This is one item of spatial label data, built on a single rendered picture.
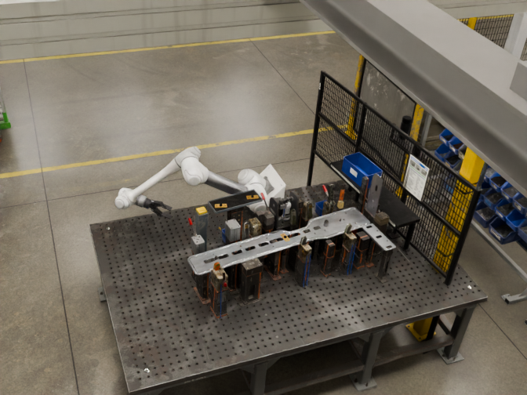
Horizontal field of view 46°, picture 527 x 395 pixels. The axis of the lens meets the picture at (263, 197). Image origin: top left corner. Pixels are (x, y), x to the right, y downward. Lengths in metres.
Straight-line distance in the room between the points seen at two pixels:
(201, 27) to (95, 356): 3.86
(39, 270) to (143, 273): 1.43
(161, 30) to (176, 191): 5.15
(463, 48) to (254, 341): 3.34
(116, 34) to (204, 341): 2.97
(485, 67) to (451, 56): 0.05
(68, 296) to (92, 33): 4.25
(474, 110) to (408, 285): 3.76
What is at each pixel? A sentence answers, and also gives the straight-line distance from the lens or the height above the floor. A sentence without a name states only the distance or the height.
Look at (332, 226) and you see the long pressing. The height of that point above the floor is 1.00.
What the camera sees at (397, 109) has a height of 0.83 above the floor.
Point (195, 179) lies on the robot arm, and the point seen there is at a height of 1.28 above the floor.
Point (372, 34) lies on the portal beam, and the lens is 1.13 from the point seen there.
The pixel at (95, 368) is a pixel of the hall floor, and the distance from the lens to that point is 4.91.
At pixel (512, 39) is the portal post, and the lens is 8.19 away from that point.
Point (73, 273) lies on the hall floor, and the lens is 5.63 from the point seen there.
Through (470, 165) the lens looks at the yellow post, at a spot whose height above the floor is 1.65.
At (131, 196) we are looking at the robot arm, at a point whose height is 1.07.
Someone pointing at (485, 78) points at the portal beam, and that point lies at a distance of 0.84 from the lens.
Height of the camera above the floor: 3.82
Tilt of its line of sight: 37 degrees down
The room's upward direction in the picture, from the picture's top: 4 degrees clockwise
